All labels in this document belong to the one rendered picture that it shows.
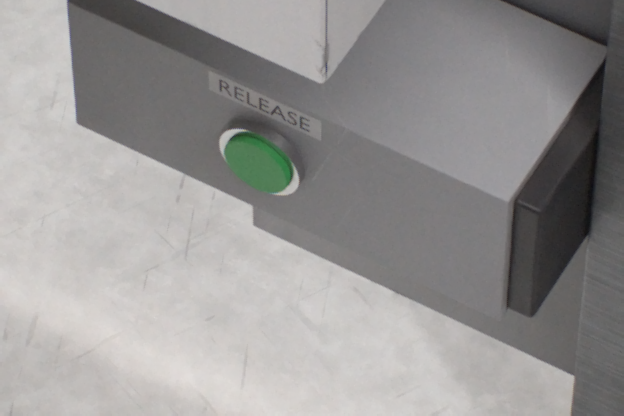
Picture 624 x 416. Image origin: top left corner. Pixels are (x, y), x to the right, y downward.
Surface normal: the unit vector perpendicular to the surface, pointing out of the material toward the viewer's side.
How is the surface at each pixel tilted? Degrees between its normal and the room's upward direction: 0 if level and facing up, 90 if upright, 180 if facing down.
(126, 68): 90
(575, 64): 0
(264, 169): 90
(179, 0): 90
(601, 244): 90
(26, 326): 0
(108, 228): 0
